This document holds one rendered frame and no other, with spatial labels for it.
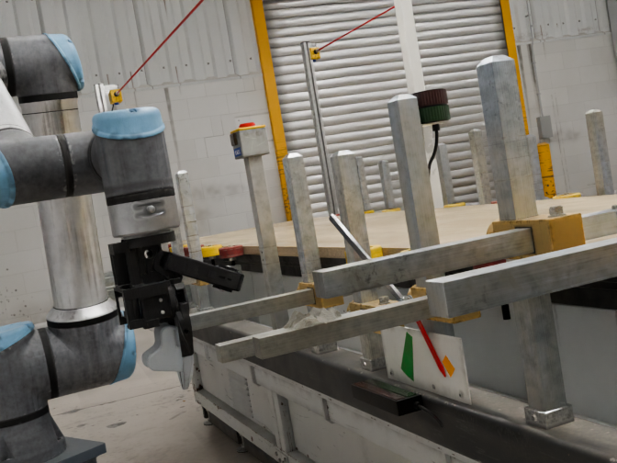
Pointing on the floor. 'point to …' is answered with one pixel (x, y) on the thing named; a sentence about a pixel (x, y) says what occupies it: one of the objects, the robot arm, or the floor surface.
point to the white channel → (416, 83)
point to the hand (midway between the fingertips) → (188, 378)
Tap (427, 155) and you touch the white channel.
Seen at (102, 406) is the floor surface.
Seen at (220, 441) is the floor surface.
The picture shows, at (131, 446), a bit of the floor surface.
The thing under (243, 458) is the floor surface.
